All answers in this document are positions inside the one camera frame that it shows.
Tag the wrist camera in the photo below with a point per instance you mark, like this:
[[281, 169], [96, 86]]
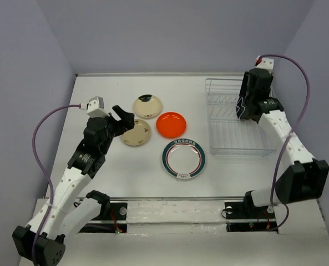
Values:
[[265, 63], [95, 107]]

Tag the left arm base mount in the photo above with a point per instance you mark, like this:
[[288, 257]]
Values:
[[114, 221]]

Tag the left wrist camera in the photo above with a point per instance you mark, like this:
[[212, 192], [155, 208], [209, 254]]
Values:
[[95, 107]]

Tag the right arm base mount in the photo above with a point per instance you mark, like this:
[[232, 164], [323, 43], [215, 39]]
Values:
[[241, 219]]

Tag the cream plate black brush mark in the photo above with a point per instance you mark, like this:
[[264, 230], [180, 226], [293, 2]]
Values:
[[147, 106]]

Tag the orange plate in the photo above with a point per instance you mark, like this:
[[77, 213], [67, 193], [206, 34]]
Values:
[[171, 125]]

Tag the white wire dish rack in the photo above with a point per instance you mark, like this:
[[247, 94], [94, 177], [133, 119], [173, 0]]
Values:
[[229, 135]]

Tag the cream plate small motifs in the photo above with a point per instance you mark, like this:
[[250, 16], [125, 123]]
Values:
[[139, 135]]

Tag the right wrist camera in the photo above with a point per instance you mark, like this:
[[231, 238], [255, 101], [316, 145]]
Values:
[[265, 63]]

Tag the white plate teal red rim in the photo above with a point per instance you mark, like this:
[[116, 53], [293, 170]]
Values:
[[183, 159]]

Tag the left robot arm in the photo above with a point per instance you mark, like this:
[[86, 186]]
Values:
[[42, 240]]

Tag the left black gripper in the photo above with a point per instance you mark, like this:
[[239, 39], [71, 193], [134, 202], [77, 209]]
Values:
[[127, 120]]

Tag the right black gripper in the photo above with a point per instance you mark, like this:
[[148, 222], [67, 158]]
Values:
[[243, 88]]

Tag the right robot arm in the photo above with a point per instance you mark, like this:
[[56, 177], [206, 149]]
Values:
[[299, 176]]

